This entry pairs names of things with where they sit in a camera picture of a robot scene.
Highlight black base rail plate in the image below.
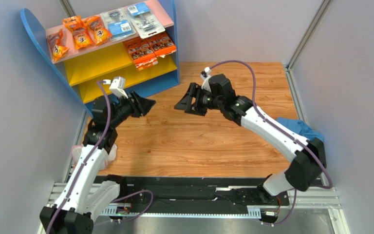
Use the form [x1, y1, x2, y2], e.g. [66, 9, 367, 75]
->
[90, 175, 291, 216]

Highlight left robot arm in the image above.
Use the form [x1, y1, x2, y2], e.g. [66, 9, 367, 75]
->
[39, 91, 156, 234]

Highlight orange BIC razor bag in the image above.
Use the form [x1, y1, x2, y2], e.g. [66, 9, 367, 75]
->
[62, 16, 94, 50]
[83, 16, 112, 46]
[46, 29, 70, 62]

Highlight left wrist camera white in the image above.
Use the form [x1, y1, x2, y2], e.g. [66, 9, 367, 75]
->
[102, 76, 129, 99]

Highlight white plastic bag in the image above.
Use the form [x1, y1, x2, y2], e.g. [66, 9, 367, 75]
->
[71, 144, 118, 171]

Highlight razor blister pack on shelf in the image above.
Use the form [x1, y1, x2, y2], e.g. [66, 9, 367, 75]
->
[100, 8, 136, 42]

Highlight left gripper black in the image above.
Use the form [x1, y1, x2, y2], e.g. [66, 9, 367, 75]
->
[109, 90, 156, 129]

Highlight blue Gillette razor blister pack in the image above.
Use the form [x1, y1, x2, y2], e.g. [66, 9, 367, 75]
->
[124, 2, 165, 39]

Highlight blue shelf with coloured boards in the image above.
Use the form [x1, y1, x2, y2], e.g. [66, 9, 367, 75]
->
[20, 8, 180, 114]

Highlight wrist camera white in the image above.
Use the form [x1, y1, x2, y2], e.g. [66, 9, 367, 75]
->
[102, 76, 129, 99]
[200, 67, 212, 92]

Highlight blue bucket hat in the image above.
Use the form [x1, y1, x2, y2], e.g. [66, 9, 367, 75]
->
[277, 117, 324, 142]

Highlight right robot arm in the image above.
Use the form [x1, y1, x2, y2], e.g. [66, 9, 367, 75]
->
[174, 74, 326, 196]

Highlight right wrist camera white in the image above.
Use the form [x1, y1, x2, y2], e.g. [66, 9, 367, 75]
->
[200, 67, 212, 92]

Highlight orange razor box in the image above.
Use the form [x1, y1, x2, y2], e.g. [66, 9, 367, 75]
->
[146, 32, 177, 58]
[123, 37, 158, 71]

